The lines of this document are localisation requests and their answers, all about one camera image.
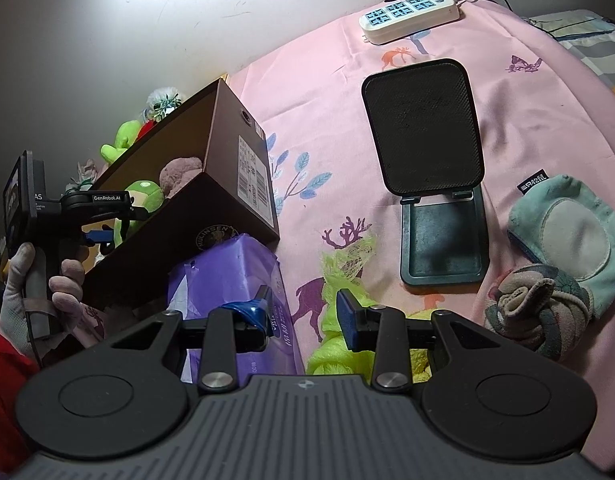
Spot brown cardboard shoe box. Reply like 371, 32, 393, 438
82, 77, 281, 313

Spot striped blanket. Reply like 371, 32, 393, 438
525, 9, 615, 91

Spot person's left hand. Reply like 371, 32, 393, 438
0, 242, 86, 358

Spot person's left forearm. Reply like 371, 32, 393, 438
0, 319, 41, 453

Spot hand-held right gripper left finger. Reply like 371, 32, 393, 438
110, 285, 276, 394

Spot pink printed bedsheet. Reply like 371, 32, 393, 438
225, 0, 615, 471

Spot striped socks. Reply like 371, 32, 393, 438
484, 262, 594, 361

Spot teal knit hat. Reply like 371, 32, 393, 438
506, 174, 615, 320

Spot green plush toy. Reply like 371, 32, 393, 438
100, 120, 144, 167
114, 180, 166, 248

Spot white fluffy plush toy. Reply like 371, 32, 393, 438
142, 86, 184, 123

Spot white power strip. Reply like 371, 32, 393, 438
358, 0, 461, 46

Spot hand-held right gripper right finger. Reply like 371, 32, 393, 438
336, 287, 504, 394

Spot pink plush toy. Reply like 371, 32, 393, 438
159, 156, 206, 200

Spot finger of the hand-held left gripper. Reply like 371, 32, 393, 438
82, 226, 119, 257

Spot black folding phone stand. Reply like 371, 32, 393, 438
361, 57, 491, 287

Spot purple tissue packet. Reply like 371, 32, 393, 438
166, 232, 306, 378

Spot yellow-green mesh cloth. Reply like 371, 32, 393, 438
306, 232, 431, 377

